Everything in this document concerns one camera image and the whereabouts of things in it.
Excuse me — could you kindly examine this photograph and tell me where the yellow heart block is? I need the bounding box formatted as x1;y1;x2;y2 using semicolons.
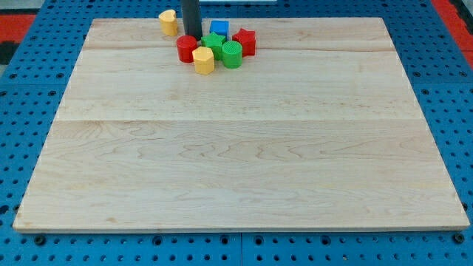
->
158;9;178;36

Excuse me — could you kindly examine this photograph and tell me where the yellow hexagon block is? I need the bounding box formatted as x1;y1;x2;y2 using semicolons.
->
192;47;215;75

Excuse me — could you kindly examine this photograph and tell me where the green cylinder block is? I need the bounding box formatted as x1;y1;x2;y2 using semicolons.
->
222;41;242;69

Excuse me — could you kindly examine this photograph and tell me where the wooden board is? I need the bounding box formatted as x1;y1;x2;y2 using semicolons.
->
13;18;469;233

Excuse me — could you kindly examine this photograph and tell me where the red star block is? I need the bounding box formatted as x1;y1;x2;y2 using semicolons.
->
232;28;256;57

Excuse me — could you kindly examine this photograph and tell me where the green star block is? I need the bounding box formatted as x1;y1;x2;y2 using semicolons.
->
201;32;226;61

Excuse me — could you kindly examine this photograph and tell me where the red cylinder block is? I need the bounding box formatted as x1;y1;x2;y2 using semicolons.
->
176;35;198;63

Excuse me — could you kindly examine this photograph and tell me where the blue block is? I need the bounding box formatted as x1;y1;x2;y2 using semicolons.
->
209;20;229;38

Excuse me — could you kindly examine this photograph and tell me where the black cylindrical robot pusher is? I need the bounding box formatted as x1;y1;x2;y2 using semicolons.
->
180;0;203;41

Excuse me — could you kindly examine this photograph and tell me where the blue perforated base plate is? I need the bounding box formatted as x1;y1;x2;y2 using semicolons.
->
1;0;472;265

